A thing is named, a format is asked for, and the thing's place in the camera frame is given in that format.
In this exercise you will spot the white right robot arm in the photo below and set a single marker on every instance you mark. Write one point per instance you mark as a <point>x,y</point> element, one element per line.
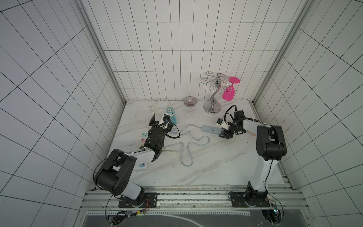
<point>270,147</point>

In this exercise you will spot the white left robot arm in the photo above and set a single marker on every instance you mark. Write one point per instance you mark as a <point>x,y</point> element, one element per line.
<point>115,171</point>

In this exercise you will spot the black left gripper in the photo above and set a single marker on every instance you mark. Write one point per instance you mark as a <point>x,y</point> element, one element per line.
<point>158,126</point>

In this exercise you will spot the pink plastic wine glass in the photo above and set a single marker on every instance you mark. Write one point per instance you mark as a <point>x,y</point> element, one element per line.
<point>229,92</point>

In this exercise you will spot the teal power strip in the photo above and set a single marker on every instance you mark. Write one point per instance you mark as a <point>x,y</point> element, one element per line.
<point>171,113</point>

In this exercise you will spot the chrome glass holder stand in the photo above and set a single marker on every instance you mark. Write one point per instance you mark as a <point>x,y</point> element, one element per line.
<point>213,106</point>

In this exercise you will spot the aluminium mounting rail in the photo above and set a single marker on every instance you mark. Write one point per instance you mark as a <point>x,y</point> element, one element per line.
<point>195,199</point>

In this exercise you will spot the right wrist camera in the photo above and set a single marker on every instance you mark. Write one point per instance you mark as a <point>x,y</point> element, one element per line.
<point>222,123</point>

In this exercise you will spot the striped small bowl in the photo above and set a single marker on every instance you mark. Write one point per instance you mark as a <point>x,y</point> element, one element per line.
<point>190,101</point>

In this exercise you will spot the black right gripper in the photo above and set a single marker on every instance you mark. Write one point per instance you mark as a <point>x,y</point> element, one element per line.
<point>228,129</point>

